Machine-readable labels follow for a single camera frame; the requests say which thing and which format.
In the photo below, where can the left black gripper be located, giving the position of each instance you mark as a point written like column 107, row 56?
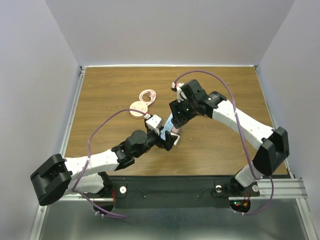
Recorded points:
column 160, row 142

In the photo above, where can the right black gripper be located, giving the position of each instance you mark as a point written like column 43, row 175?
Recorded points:
column 176, row 107

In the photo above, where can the blue power strip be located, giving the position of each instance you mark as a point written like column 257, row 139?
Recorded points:
column 168, row 126

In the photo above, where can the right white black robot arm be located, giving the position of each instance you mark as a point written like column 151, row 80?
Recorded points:
column 272, row 145

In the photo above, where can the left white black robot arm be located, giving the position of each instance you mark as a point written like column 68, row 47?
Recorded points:
column 59, row 176

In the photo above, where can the pink cube adapter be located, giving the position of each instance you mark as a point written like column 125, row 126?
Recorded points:
column 176, row 131

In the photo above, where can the white cube adapter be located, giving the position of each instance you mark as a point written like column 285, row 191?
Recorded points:
column 177, row 140

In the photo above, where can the pink round power strip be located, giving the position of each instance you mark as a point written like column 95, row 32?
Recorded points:
column 138, row 109

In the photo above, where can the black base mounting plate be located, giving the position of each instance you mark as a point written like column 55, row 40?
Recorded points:
column 161, row 192

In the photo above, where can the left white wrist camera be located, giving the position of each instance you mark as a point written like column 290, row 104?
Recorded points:
column 153, row 123

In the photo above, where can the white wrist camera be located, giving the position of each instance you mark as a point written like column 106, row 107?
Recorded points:
column 177, row 87
column 153, row 123

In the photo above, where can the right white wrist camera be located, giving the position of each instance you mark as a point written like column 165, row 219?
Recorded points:
column 177, row 87

